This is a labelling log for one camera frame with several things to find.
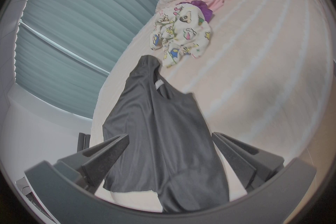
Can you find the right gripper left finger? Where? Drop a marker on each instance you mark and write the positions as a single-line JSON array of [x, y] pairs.
[[105, 156]]

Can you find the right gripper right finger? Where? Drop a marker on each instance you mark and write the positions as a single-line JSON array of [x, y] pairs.
[[249, 162]]

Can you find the black sleeveless top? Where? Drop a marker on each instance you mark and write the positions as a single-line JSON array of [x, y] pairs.
[[157, 139]]

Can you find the bed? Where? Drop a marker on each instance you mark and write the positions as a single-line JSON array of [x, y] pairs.
[[262, 60]]

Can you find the blue-green curtain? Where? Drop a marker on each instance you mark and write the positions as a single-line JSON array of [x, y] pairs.
[[91, 7], [57, 76]]

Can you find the white printed pyjama top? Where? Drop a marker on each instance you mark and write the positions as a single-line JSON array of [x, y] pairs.
[[183, 31]]

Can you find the purple garment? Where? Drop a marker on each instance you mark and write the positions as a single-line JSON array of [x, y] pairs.
[[203, 9]]

